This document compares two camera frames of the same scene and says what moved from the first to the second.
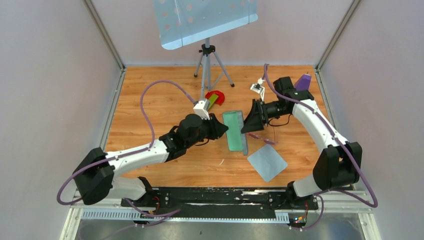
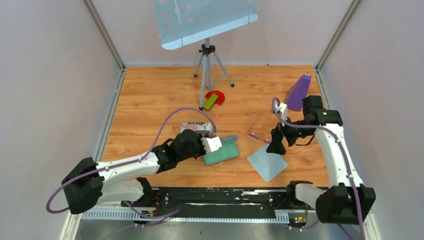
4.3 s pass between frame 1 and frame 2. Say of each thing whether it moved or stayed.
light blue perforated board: stayed
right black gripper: moved
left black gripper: moved
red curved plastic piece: stayed
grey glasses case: moved
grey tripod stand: stayed
